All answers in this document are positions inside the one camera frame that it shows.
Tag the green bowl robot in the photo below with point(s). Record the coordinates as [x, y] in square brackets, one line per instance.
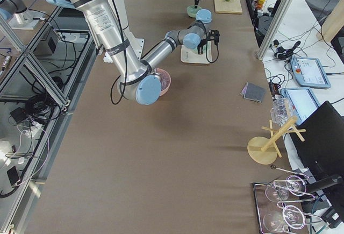
[192, 10]

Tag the cream rabbit serving tray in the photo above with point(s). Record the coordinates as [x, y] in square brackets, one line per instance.
[192, 56]

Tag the wooden cutting board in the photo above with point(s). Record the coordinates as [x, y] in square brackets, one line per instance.
[228, 7]

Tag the pink bowl with ice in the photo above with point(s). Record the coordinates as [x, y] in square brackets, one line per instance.
[165, 79]

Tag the grey folded cloth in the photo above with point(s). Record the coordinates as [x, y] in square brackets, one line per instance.
[253, 92]

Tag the blue teach pendant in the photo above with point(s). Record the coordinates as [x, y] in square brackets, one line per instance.
[303, 101]
[309, 72]

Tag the wooden cup stand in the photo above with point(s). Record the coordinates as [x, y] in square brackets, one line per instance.
[283, 120]

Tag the wine glass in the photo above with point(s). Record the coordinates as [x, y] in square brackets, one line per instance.
[288, 220]
[280, 190]

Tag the aluminium frame post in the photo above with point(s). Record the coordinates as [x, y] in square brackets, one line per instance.
[278, 17]

